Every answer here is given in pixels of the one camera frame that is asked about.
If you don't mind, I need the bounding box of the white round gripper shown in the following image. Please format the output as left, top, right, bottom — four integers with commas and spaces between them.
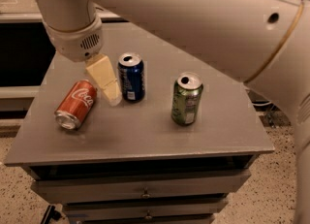
44, 16, 122, 106

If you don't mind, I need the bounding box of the red Coca-Cola can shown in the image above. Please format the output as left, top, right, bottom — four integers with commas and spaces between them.
54, 80, 97, 130

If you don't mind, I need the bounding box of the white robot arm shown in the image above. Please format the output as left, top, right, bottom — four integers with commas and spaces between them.
36, 0, 310, 224

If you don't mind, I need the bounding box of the blue Pepsi can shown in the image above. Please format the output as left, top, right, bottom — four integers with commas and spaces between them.
117, 52, 145, 102

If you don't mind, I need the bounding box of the green soda can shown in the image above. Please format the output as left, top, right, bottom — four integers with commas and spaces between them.
171, 72, 203, 126

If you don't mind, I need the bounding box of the grey drawer cabinet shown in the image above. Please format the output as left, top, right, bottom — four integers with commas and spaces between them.
3, 22, 275, 224

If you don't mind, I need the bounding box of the top grey drawer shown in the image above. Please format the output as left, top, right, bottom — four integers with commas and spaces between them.
31, 169, 251, 204

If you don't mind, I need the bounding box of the grey drawer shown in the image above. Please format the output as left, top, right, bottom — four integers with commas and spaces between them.
63, 197, 227, 221
70, 214, 215, 224
31, 169, 251, 204

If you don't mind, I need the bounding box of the middle grey drawer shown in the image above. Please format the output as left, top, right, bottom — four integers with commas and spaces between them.
63, 197, 227, 221

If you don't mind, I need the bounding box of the bottom grey drawer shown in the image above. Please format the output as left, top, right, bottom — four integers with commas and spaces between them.
70, 214, 215, 224

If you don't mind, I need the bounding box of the metal railing frame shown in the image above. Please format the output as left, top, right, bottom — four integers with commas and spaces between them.
0, 5, 125, 23

